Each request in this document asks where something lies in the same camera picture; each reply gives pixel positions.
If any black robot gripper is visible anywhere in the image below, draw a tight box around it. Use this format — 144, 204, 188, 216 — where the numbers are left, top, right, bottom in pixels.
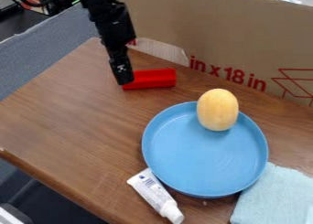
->
92, 4, 135, 85

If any red rectangular block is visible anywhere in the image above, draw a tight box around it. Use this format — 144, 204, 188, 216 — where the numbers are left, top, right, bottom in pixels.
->
121, 68, 176, 90

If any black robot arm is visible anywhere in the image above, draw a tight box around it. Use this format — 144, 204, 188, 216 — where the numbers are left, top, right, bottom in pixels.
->
78, 0, 136, 85

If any grey fabric panel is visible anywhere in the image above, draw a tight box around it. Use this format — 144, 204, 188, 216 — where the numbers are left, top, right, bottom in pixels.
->
0, 4, 97, 100

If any yellow potato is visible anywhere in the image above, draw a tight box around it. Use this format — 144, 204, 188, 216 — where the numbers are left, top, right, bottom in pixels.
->
196, 89, 238, 131

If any blue round plate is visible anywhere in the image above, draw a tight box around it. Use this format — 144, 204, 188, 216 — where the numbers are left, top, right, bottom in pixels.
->
141, 101, 268, 198

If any white cream tube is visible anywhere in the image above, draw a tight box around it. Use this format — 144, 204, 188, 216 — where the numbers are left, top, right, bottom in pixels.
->
127, 168, 184, 224

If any light blue towel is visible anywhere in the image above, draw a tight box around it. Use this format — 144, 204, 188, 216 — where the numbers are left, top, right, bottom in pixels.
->
230, 163, 313, 224

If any cardboard box wall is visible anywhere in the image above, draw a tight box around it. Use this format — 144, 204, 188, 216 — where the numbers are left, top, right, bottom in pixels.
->
121, 0, 313, 107

